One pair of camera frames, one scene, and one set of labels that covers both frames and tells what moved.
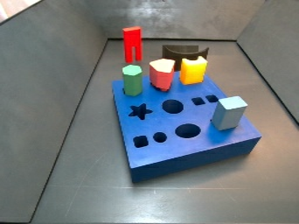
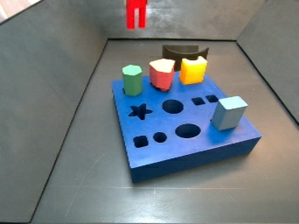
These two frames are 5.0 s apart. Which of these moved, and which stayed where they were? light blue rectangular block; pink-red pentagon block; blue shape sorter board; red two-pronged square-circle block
Moved: red two-pronged square-circle block
Stayed: light blue rectangular block; blue shape sorter board; pink-red pentagon block
